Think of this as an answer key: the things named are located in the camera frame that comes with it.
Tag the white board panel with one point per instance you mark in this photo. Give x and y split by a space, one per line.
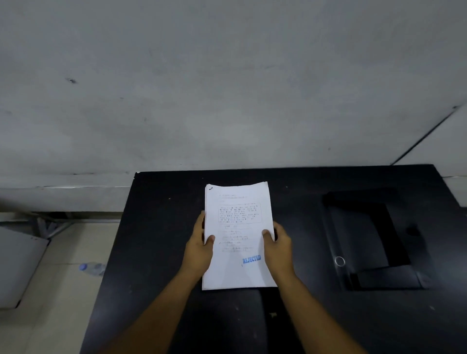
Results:
18 268

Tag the person's right thumb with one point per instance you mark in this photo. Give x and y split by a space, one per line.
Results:
267 235

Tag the black table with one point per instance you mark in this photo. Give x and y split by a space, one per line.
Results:
277 262

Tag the person's right forearm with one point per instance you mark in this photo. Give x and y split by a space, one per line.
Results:
315 315

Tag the person's right hand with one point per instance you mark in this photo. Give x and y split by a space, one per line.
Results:
280 251

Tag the person's left hand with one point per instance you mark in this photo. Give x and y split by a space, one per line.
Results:
197 253

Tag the person's left forearm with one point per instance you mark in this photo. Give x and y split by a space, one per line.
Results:
146 314

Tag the clear plastic water bottle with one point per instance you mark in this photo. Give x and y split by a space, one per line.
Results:
92 268

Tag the black document tray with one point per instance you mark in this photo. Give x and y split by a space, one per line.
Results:
372 240

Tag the stack of white printed papers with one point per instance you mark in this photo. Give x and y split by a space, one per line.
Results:
237 237

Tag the person's left thumb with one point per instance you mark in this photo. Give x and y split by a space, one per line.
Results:
210 240

